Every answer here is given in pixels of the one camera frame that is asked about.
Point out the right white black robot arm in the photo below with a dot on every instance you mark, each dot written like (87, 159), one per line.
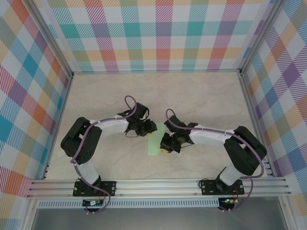
(244, 153)

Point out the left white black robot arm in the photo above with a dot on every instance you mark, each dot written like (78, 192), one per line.
(81, 146)

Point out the thin aluminium cross rail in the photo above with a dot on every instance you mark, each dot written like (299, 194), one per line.
(156, 71)

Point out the long aluminium mounting rail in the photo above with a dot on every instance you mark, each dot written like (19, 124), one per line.
(156, 188)

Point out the aluminium side rail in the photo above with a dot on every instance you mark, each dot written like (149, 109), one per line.
(256, 124)
(58, 124)

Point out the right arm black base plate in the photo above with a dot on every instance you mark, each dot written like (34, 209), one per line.
(208, 188)

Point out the aluminium frame leg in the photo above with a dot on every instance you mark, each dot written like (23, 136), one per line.
(287, 215)
(30, 215)

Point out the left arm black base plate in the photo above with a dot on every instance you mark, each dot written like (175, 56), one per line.
(110, 188)

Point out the grey metal sheet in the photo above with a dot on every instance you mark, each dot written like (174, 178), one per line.
(156, 219)

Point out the light green paper sheet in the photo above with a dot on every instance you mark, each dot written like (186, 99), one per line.
(154, 143)

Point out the aluminium frame post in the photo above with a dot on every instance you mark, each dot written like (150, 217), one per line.
(54, 43)
(261, 36)

